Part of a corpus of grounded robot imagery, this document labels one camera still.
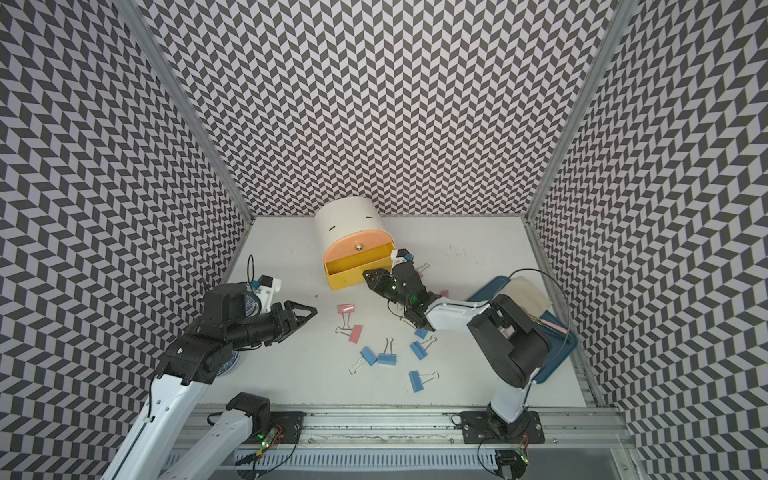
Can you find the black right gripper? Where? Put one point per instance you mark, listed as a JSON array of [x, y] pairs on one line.
[[379, 275]]

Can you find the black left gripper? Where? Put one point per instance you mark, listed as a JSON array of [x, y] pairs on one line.
[[284, 329]]

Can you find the yellow drawer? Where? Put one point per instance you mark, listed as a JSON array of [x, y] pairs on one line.
[[344, 265]]

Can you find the orange top drawer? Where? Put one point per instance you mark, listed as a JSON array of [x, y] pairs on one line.
[[356, 243]]

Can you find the white round drawer cabinet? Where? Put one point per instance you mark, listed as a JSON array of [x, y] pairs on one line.
[[343, 217]]

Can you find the blue binder clip low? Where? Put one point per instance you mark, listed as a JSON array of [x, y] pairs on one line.
[[387, 357]]

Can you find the blue binder clip bottom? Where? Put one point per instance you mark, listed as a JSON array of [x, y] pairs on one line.
[[418, 379]]

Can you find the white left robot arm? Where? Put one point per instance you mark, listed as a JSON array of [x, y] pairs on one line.
[[185, 371]]

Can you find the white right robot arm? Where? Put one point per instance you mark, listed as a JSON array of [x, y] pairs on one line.
[[510, 341]]

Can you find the pink binder clip far right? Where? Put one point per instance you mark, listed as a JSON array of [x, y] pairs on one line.
[[421, 269]]

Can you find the pink binder clip lower left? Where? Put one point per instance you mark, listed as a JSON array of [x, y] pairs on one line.
[[353, 334]]

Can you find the blue binder clip lower left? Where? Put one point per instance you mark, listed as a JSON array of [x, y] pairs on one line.
[[367, 357]]

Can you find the blue binder clip mid right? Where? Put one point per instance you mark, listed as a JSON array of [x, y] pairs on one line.
[[420, 348]]

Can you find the blue patterned bowl far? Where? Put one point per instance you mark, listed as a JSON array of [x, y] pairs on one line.
[[252, 304]]

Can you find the blue patterned bowl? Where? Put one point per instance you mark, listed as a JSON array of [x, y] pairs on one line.
[[229, 364], [252, 304]]

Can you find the blue patterned bowl near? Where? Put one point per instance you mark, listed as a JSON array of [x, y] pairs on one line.
[[229, 364]]

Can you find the beige cloth napkin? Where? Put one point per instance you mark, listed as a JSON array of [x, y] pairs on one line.
[[526, 295]]

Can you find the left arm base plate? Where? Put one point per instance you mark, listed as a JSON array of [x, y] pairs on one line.
[[282, 427]]

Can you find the pink handled utensil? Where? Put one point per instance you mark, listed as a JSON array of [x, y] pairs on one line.
[[554, 326]]

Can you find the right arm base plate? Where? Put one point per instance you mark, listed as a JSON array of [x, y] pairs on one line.
[[486, 427]]

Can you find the aluminium front rail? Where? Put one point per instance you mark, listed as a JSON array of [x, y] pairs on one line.
[[422, 427]]

